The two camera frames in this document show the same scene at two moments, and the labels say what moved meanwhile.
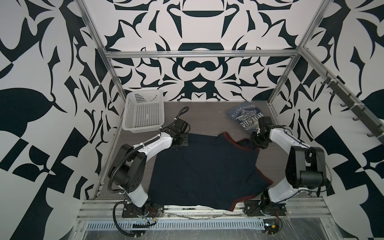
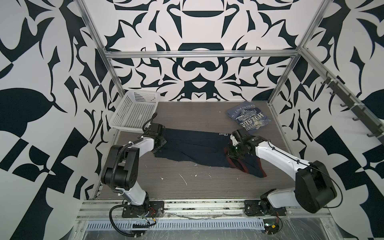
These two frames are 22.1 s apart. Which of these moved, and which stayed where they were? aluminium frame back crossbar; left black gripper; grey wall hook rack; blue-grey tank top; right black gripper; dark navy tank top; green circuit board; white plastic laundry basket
Moved: left black gripper; white plastic laundry basket; right black gripper; dark navy tank top
Stayed: aluminium frame back crossbar; grey wall hook rack; green circuit board; blue-grey tank top
